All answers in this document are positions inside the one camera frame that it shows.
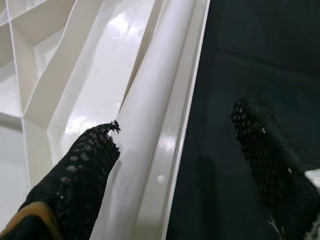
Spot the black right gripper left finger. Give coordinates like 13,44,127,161
0,119,122,240

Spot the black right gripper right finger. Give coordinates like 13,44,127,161
230,95,320,240

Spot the white plastic table leg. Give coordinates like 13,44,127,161
107,0,197,240

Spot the tan rubber band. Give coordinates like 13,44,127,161
4,201,60,240

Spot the white ribbed plastic tabletop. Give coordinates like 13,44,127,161
0,0,211,240

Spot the black tablecloth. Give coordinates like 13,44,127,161
165,0,320,240

